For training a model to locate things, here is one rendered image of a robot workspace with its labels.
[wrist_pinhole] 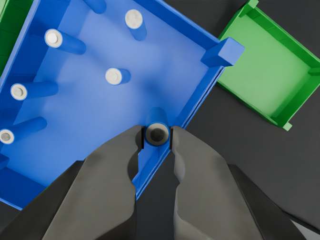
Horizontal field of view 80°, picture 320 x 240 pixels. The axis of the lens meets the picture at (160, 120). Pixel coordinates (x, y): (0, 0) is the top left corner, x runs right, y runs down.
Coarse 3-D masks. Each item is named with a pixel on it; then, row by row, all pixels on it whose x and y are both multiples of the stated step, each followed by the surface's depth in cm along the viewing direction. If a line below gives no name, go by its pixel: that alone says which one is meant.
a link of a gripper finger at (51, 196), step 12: (72, 168) 8; (60, 180) 8; (72, 180) 8; (48, 192) 7; (60, 192) 7; (36, 204) 7; (48, 204) 7; (60, 204) 7; (24, 216) 6; (36, 216) 6; (48, 216) 6; (12, 228) 6; (24, 228) 6; (36, 228) 6
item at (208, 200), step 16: (176, 128) 12; (176, 144) 11; (192, 144) 10; (176, 160) 10; (192, 160) 9; (208, 160) 9; (224, 160) 9; (176, 176) 10; (192, 176) 8; (208, 176) 8; (224, 176) 8; (176, 192) 7; (192, 192) 7; (208, 192) 7; (224, 192) 8; (240, 192) 8; (176, 208) 7; (192, 208) 7; (208, 208) 7; (224, 208) 7; (240, 208) 7; (176, 224) 7; (192, 224) 6; (208, 224) 6; (224, 224) 6; (240, 224) 6; (256, 224) 6
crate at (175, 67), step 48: (48, 0) 20; (144, 0) 21; (48, 48) 25; (96, 48) 25; (144, 48) 25; (192, 48) 25; (240, 48) 18; (0, 96) 22; (48, 96) 26; (96, 96) 26; (144, 96) 26; (192, 96) 26; (0, 144) 27; (48, 144) 28; (96, 144) 28; (144, 144) 28; (0, 192) 25
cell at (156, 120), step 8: (152, 112) 16; (160, 112) 16; (152, 120) 13; (160, 120) 13; (152, 128) 13; (160, 128) 13; (168, 128) 13; (144, 136) 13; (152, 136) 13; (160, 136) 13; (168, 136) 13; (152, 144) 13; (160, 144) 13
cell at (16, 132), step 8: (32, 120) 25; (40, 120) 26; (8, 128) 21; (16, 128) 22; (24, 128) 23; (32, 128) 24; (40, 128) 26; (0, 136) 21; (8, 136) 21; (16, 136) 21; (24, 136) 23
